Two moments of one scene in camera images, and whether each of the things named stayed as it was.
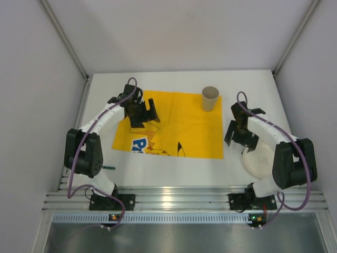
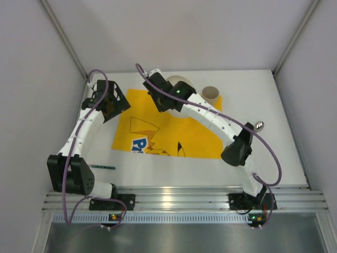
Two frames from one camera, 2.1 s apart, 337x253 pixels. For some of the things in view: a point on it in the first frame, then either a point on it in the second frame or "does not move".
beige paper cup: (210, 95) does not move
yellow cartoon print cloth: (186, 129) does not move
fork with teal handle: (109, 167) does not move
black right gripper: (243, 139) -> (160, 98)
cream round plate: (259, 161) -> (182, 114)
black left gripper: (144, 117) -> (116, 103)
